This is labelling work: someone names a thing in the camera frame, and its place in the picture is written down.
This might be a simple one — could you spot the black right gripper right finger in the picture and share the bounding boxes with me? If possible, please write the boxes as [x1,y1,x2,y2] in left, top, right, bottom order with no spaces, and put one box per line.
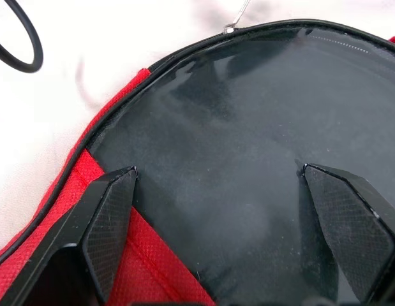
[299,163,395,306]

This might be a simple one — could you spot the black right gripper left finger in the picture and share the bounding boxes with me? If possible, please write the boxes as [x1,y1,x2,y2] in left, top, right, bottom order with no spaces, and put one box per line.
[0,165,140,306]

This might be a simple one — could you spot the black red paddle case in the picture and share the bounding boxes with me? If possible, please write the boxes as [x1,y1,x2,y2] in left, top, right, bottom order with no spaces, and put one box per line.
[0,17,395,306]

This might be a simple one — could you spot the black table tennis paddle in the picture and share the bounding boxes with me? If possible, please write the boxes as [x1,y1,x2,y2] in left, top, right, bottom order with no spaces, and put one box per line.
[87,27,395,306]

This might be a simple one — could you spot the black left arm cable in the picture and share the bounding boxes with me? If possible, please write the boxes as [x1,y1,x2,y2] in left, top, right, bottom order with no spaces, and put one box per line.
[0,0,45,75]

